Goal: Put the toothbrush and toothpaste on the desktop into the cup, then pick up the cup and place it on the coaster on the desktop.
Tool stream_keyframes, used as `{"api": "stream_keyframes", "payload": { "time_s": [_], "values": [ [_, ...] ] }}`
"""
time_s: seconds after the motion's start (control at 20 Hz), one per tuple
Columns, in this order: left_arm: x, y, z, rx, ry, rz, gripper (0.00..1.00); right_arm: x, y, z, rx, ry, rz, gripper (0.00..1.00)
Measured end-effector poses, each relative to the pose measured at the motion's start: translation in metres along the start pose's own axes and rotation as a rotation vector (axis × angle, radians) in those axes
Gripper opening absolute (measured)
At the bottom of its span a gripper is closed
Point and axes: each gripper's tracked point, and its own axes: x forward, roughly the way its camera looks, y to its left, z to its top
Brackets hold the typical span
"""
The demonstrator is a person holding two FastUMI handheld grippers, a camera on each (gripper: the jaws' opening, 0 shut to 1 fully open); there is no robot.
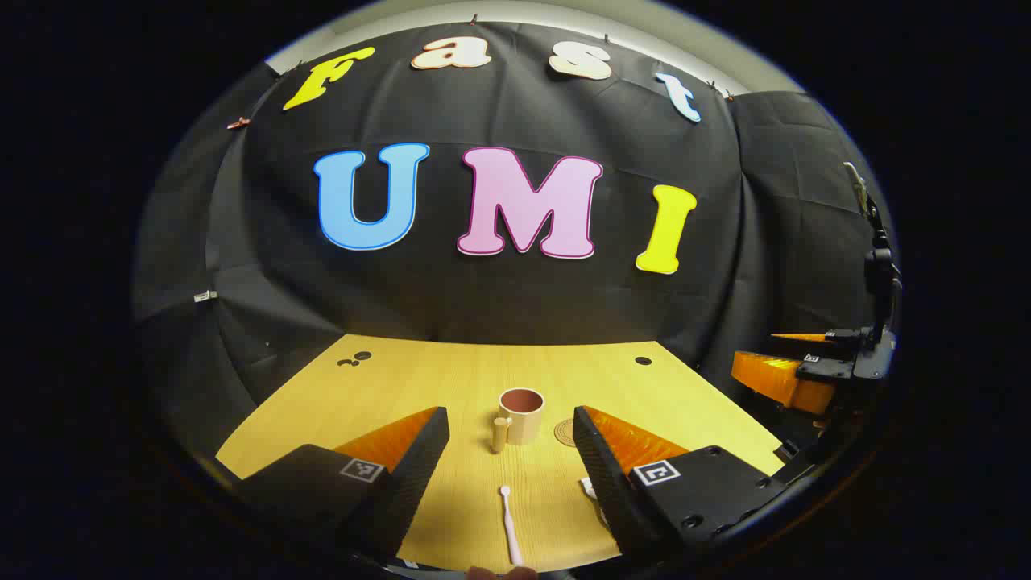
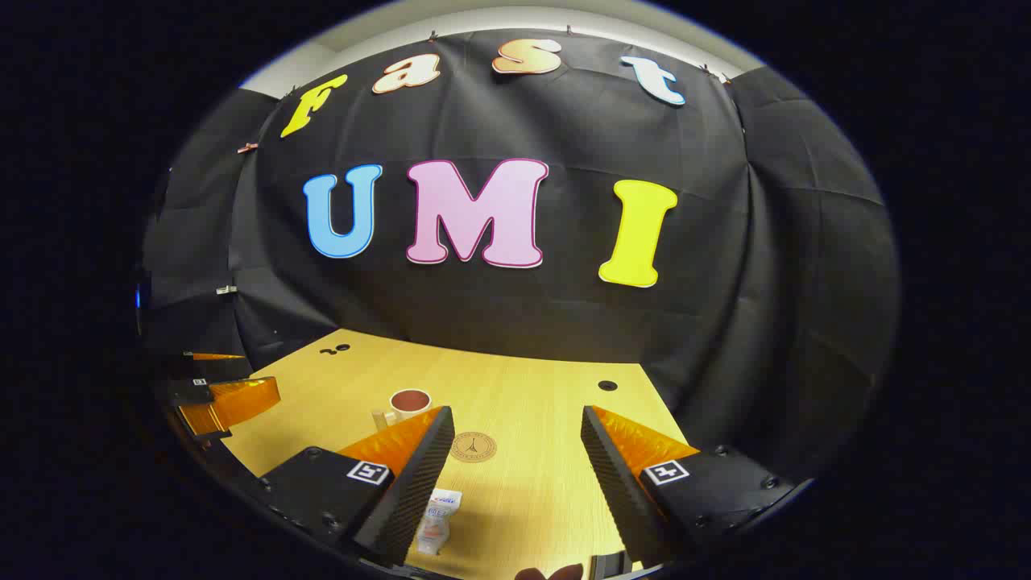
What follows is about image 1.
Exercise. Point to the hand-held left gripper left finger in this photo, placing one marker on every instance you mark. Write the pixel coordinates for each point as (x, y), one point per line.
(419, 467)

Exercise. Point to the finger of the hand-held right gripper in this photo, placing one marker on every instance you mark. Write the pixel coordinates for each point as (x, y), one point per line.
(842, 337)
(773, 379)

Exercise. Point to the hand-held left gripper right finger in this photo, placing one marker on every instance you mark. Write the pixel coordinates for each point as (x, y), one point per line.
(600, 467)

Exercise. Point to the white toothpaste tube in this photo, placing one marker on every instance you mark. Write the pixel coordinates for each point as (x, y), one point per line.
(589, 487)

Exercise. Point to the round cork coaster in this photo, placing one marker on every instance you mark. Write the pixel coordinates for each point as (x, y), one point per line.
(564, 433)

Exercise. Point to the beige cup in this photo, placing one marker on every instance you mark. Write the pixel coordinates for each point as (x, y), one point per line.
(527, 427)

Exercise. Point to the pink toothbrush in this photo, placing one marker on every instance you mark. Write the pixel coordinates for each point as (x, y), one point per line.
(507, 524)

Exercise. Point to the wooden desktop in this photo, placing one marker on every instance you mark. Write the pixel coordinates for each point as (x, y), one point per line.
(451, 379)

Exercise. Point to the black desk edge clamp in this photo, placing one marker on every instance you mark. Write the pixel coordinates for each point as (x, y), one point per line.
(791, 461)

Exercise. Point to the black backdrop cloth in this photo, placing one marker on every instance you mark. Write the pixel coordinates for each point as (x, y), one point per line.
(483, 306)

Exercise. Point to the red cloth clip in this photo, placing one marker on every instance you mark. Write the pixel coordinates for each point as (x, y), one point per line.
(238, 122)

